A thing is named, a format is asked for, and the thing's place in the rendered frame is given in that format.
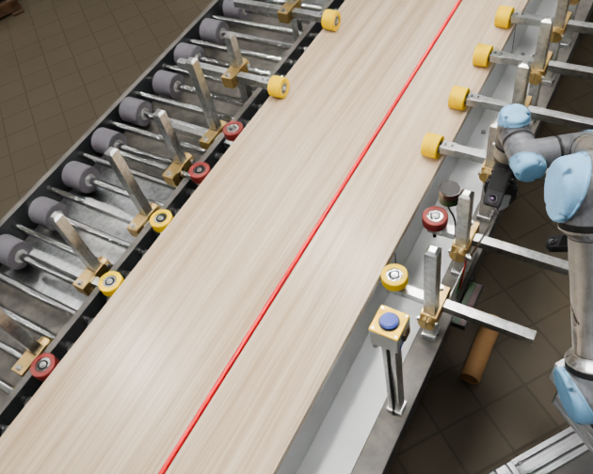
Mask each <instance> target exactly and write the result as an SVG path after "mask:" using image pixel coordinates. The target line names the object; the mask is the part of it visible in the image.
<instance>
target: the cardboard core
mask: <svg viewBox="0 0 593 474"><path fill-rule="evenodd" d="M498 334H499V332H496V331H493V330H491V329H488V328H485V327H484V326H481V325H480V327H479V330H478V332H477V334H476V337H475V339H474V342H473V345H472V348H471V350H470V352H469V354H468V356H467V359H466V361H465V364H464V366H463V368H462V371H461V373H460V377H461V378H462V379H463V380H464V381H466V382H468V383H470V384H474V385H478V384H479V382H480V379H481V377H482V374H483V372H484V369H485V368H486V365H487V363H488V360H489V356H490V354H491V351H492V349H493V346H494V343H495V341H496V339H497V337H498Z"/></svg>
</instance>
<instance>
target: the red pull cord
mask: <svg viewBox="0 0 593 474"><path fill-rule="evenodd" d="M461 2H462V0H457V3H456V4H455V6H454V7H453V9H452V11H451V12H450V14H449V15H448V17H447V18H446V20H445V22H444V23H443V25H442V26H441V28H440V30H439V32H438V33H437V35H436V36H435V38H434V39H433V40H432V42H431V43H430V45H429V46H428V48H427V50H426V51H425V53H424V55H423V56H422V58H421V60H420V61H419V63H418V64H417V66H416V67H415V69H414V71H413V72H412V74H411V75H410V77H409V79H408V81H407V82H406V83H405V84H404V86H403V88H402V89H401V91H400V92H399V94H398V95H397V97H396V99H395V100H394V102H393V104H392V105H391V107H390V109H389V110H388V112H387V113H386V115H385V117H384V118H383V120H382V121H381V122H380V123H379V125H378V127H377V129H376V130H375V132H374V133H373V135H372V137H371V138H370V140H369V141H368V143H367V144H366V146H365V148H364V149H363V151H362V152H361V155H360V156H359V158H358V159H357V161H356V162H355V164H354V165H353V166H352V168H351V169H350V171H349V172H348V174H347V176H346V177H345V179H344V181H343V182H342V184H341V186H340V187H339V189H338V190H337V192H336V194H335V195H334V197H333V198H332V200H331V201H330V203H329V205H328V207H327V208H326V209H325V210H324V212H323V214H322V215H321V217H320V218H319V220H318V221H317V223H316V225H315V226H314V228H313V230H312V232H311V233H310V235H309V236H308V238H307V239H306V241H305V243H304V244H303V246H302V247H301V248H300V249H299V251H298V253H297V254H296V256H295V258H294V260H293V261H292V263H291V264H290V266H289V267H288V269H287V271H286V272H285V274H284V275H283V277H282V278H281V280H280V282H279V284H278V285H277V287H276V288H275V290H274V291H273V292H272V294H271V295H270V297H269V299H268V300H267V302H266V303H265V305H264V307H263V309H262V310H261V312H260V313H259V315H258V316H257V318H256V320H255V321H254V323H253V324H252V326H251V327H250V329H249V331H248V333H247V334H246V336H245V337H244V338H243V340H242V341H241V343H240V344H239V346H238V348H237V349H236V351H235V352H234V354H233V355H232V358H231V359H230V361H229V362H228V364H227V365H226V367H225V369H224V370H223V372H222V373H221V374H220V376H219V377H218V379H217V380H216V382H215V384H214V386H213V387H212V389H211V390H210V392H209V393H208V395H207V397H206V398H205V400H204V401H203V403H202V405H201V406H200V408H199V410H198V411H197V413H196V415H195V416H194V418H193V419H192V420H191V421H190V423H189V425H188V426H187V428H186V429H185V431H184V433H183V435H182V436H181V438H180V439H179V441H178V443H177V444H176V446H175V447H174V449H173V450H172V452H171V454H170V455H169V457H168V459H167V460H166V462H165V463H164V464H163V466H162V467H161V469H160V470H159V472H158V474H165V473H166V472H167V470H168V468H169V466H170V465H171V463H172V461H173V460H174V458H175V457H176V455H177V453H178V452H179V450H180V449H181V447H182V445H183V444H184V442H185V441H186V439H187V438H188V436H189V435H190V433H191V432H192V430H193V428H194V427H195V425H196V424H197V422H198V420H199V419H200V417H201V415H202V413H203V412H204V410H205V409H206V407H207V405H208V404H209V402H210V401H211V400H212V399H213V397H214V395H215V394H216V392H217V390H218V388H219V387H220V385H221V384H222V382H223V380H224V379H225V377H226V376H227V374H228V372H229V371H230V369H231V368H232V365H233V364H234V362H235V361H236V359H237V358H238V357H239V355H240V354H241V352H242V351H243V349H244V347H245V346H246V344H247V343H248V340H249V339H250V337H251V336H252V334H253V332H254V331H255V329H256V328H257V326H258V324H259V323H260V321H261V320H262V319H263V317H264V315H265V314H266V312H267V311H268V309H269V307H270V306H271V304H272V303H273V301H274V299H275V298H276V296H277V295H278V293H279V291H280V289H281V288H282V286H283V284H284V283H285V281H286V280H287V278H288V277H289V276H290V274H291V273H292V271H293V270H294V268H295V266H296V265H297V263H298V261H299V259H300V258H301V256H302V255H303V253H304V251H305V250H306V248H307V247H308V245H309V243H310V242H311V240H312V239H313V237H314V235H315V233H316V232H317V231H318V230H319V228H320V226H321V225H322V223H323V222H324V220H325V218H326V217H327V215H328V214H329V211H330V210H331V208H332V207H333V205H334V204H335V202H336V200H337V199H338V197H339V196H340V195H341V193H342V192H343V190H344V189H345V186H346V185H347V183H348V182H349V180H350V178H351V177H352V175H353V174H354V172H355V170H356V169H357V167H358V166H359V164H360V163H361V160H362V159H363V157H364V156H365V154H366V152H367V151H368V150H369V149H370V147H371V145H372V144H373V142H374V141H375V139H376V137H377V135H378V134H379V132H380V130H381V129H382V127H383V126H384V124H385V123H386V121H387V119H388V118H389V116H390V115H391V113H392V111H393V110H394V108H395V107H396V105H397V104H398V102H399V101H400V99H401V97H402V96H403V94H404V93H405V91H406V89H407V88H408V86H409V84H410V83H411V81H412V79H413V78H414V76H415V75H416V73H417V71H418V70H419V69H420V68H421V66H422V64H423V63H424V61H425V59H426V57H427V56H428V54H429V53H430V51H431V49H432V48H433V46H434V45H435V43H436V42H437V40H438V38H439V37H440V35H441V33H442V31H443V30H444V28H445V27H446V25H447V24H448V23H449V21H450V20H451V18H452V16H453V15H454V13H455V12H456V10H457V8H458V6H459V5H460V3H461Z"/></svg>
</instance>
